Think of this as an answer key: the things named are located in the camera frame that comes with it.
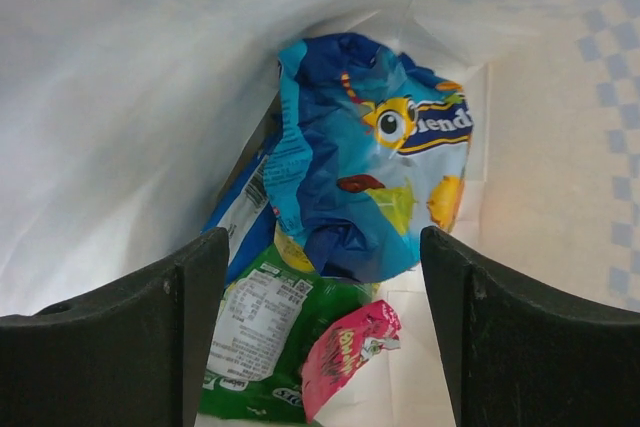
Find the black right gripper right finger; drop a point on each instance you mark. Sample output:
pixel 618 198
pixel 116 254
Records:
pixel 518 352

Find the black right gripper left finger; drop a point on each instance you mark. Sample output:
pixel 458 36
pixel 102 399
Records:
pixel 130 353

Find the blue checkered paper bag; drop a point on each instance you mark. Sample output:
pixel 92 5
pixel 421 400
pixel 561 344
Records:
pixel 124 122

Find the green snack packet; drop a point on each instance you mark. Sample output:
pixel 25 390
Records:
pixel 269 318

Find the small red candy packet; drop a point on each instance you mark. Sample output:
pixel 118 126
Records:
pixel 346 346

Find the small blue snack packet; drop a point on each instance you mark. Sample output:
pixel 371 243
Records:
pixel 244 211

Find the blue snack wrapper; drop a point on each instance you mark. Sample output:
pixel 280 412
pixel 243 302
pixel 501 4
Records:
pixel 373 150

